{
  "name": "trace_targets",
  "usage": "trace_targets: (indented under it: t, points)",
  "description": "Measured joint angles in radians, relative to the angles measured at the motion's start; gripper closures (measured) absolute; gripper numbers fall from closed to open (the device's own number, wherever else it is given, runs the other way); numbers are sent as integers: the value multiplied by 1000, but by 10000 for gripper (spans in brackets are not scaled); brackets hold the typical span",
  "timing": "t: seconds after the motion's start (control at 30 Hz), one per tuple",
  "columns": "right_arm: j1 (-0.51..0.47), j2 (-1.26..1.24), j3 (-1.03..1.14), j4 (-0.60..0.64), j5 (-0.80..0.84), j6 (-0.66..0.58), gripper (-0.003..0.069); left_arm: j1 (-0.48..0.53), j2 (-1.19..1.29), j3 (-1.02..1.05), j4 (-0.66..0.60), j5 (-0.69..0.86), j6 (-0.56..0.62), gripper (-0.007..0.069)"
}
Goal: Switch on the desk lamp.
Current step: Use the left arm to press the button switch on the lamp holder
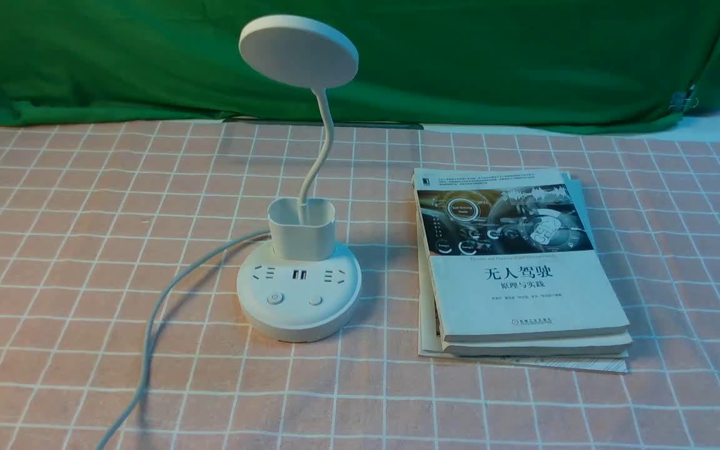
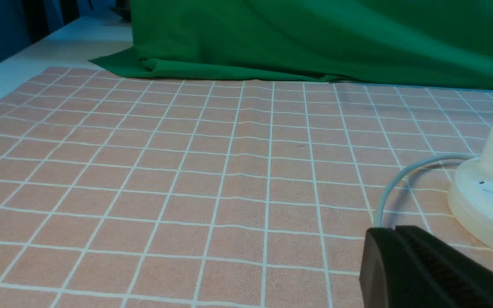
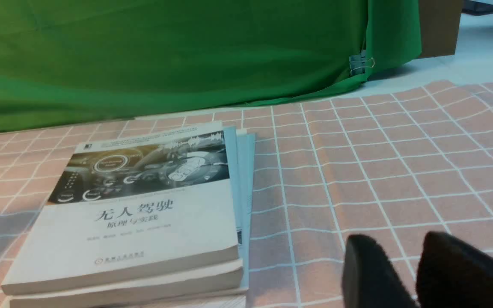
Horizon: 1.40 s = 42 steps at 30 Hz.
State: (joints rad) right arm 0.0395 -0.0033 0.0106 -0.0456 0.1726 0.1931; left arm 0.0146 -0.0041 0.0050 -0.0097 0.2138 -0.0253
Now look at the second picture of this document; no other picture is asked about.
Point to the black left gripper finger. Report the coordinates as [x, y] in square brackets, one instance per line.
[407, 267]

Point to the green backdrop cloth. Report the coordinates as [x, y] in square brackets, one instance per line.
[444, 43]

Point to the pink checkered tablecloth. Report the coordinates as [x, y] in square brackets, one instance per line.
[125, 193]

